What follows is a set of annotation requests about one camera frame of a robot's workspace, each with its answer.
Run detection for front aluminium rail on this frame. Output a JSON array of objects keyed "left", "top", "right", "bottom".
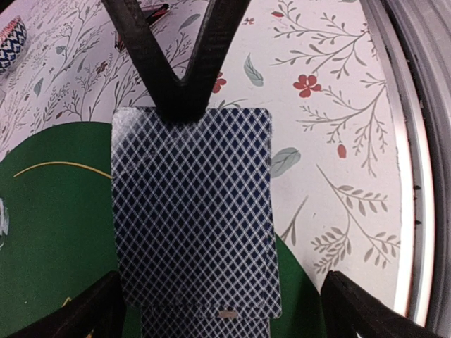
[{"left": 362, "top": 1, "right": 450, "bottom": 337}]

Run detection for blue playing card deck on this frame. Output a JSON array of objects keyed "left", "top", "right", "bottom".
[{"left": 141, "top": 304, "right": 281, "bottom": 337}]

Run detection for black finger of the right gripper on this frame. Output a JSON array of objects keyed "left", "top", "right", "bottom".
[{"left": 104, "top": 1, "right": 249, "bottom": 123}]

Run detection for clear dealer button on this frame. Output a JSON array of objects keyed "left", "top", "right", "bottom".
[{"left": 0, "top": 199, "right": 10, "bottom": 249}]

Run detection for green round poker mat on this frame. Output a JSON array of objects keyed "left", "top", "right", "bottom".
[{"left": 0, "top": 121, "right": 325, "bottom": 338}]

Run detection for floral white tablecloth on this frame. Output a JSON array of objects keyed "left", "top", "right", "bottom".
[{"left": 1, "top": 1, "right": 401, "bottom": 307}]

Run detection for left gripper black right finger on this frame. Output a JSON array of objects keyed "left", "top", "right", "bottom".
[{"left": 322, "top": 270, "right": 437, "bottom": 337}]

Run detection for red blue patterned bowl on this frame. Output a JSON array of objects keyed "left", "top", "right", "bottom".
[{"left": 1, "top": 15, "right": 27, "bottom": 75}]

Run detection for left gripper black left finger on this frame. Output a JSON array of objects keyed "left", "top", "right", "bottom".
[{"left": 10, "top": 273, "right": 125, "bottom": 338}]

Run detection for triangular all in marker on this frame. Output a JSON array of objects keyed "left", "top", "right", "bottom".
[{"left": 114, "top": 3, "right": 170, "bottom": 53}]

